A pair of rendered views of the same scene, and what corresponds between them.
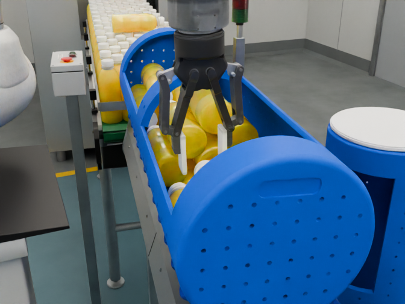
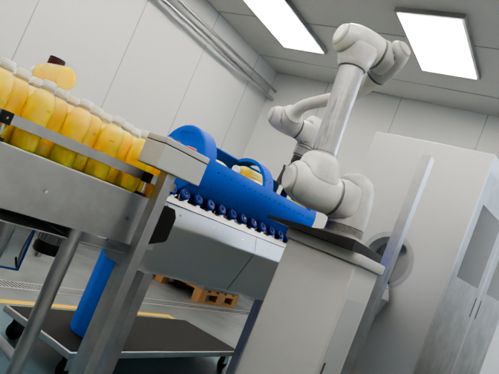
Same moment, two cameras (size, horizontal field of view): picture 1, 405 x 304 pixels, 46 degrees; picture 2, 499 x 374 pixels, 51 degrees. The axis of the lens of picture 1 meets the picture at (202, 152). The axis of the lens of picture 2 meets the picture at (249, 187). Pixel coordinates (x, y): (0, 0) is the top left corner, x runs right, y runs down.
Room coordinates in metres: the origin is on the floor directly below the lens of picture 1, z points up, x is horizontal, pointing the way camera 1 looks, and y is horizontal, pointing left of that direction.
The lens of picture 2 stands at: (2.34, 1.99, 0.94)
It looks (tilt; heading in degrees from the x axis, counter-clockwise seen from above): 4 degrees up; 235
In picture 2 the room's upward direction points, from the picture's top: 22 degrees clockwise
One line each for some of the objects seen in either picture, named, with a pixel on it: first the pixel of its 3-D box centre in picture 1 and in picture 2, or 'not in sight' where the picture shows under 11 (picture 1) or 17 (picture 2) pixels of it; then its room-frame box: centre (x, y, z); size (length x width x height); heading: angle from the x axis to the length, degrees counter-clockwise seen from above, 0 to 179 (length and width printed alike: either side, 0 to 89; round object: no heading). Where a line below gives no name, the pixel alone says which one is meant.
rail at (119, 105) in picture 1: (161, 102); not in sight; (1.51, 0.13, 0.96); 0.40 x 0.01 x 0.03; 104
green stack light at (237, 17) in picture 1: (240, 14); not in sight; (1.89, -0.14, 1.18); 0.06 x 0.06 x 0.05
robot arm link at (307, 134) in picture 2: not in sight; (309, 130); (0.73, 0.01, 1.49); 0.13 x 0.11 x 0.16; 165
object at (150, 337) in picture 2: not in sight; (137, 343); (0.76, -0.69, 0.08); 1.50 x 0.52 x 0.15; 22
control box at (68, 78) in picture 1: (69, 72); (174, 159); (1.56, 0.45, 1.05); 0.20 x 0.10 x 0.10; 14
